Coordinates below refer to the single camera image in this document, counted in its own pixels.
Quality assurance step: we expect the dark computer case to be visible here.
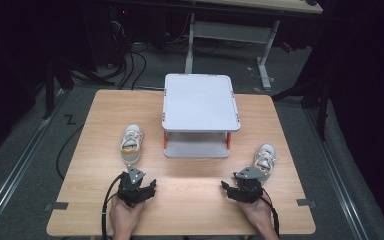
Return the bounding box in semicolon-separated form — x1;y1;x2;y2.
81;4;131;69

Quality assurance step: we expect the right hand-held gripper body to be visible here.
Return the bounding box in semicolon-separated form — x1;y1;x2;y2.
230;166;265;205

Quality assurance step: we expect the bundle of black cables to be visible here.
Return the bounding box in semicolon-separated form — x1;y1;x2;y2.
98;19;148;91

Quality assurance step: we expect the white two-tier shoe rack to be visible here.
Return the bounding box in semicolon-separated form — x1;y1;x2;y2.
161;73;242;159

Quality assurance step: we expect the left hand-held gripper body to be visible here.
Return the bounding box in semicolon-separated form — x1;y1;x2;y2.
116;164;152;208

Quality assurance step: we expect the desk with white legs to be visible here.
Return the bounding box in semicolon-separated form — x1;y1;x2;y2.
183;0;324;92

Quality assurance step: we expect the black metal stand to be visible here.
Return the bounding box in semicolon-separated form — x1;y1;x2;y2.
42;54;76;121
271;78;332;142

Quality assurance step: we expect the person's right hand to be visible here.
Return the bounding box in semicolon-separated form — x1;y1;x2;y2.
239;197;280;240

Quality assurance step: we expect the white sneaker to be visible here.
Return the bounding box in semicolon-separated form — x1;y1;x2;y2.
119;124;145;166
251;143;278;183

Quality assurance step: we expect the black floor cable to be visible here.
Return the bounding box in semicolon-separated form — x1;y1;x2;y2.
55;122;86;181

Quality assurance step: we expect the grey tape piece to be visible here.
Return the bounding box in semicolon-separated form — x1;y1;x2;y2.
295;198;317;209
44;201;70;212

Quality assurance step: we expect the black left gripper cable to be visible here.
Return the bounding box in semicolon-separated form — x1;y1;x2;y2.
100;174;125;240

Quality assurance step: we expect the metal floor rail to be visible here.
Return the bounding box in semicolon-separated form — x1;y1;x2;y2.
303;107;372;240
0;89;68;234

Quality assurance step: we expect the person's left hand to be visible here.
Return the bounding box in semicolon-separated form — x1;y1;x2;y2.
108;195;147;240

